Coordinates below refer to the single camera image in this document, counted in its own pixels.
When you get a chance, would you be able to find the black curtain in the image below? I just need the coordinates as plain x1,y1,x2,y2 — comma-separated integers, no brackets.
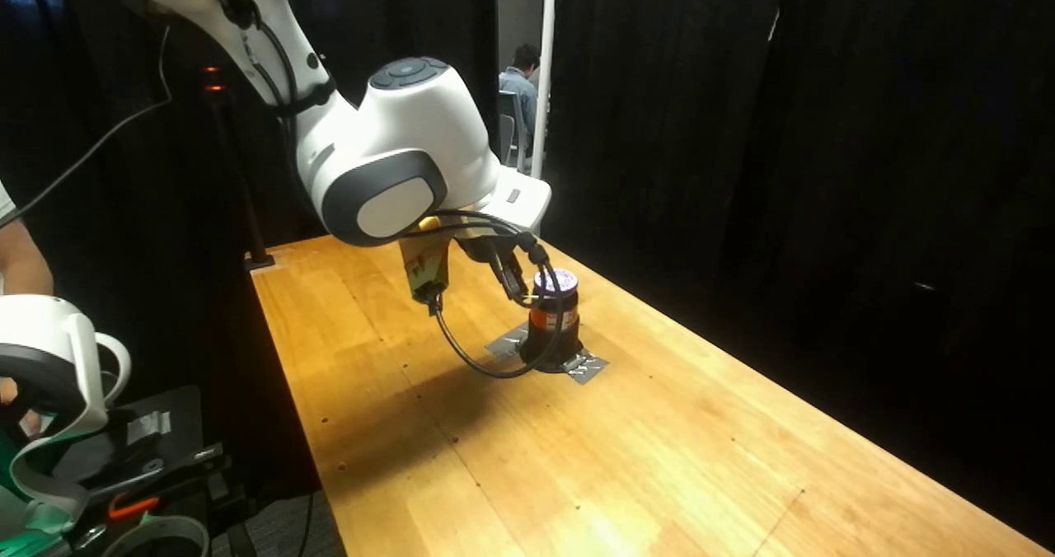
540,0,1055,551
0,0,500,492

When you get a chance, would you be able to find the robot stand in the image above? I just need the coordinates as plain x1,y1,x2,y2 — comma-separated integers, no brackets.
48,384,258,557

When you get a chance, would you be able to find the person's forearm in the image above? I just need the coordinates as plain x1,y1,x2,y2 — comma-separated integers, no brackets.
0,180,55,297

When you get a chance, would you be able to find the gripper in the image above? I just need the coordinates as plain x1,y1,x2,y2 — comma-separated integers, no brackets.
455,232,542,307

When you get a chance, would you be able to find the black cable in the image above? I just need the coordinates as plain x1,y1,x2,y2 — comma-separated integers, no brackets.
294,489,318,557
0,25,174,230

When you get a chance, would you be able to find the silver tape strip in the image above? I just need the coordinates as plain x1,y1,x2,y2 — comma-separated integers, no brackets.
485,322,530,361
560,351,611,386

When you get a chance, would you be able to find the camera on mount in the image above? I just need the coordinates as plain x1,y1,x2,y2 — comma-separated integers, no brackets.
198,59,278,274

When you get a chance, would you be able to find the white pole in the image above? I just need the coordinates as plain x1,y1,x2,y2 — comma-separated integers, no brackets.
530,0,560,180

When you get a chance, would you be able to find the grey chair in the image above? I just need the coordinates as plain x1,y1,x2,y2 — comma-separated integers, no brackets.
498,91,530,172

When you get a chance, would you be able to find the hand controller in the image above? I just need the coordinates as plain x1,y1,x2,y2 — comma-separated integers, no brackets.
0,293,133,535

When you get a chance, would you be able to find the person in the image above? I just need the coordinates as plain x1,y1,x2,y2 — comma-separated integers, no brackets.
498,42,542,159

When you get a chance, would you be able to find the dark jar with purple lid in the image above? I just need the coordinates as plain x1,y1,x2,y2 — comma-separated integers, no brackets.
519,269,584,370

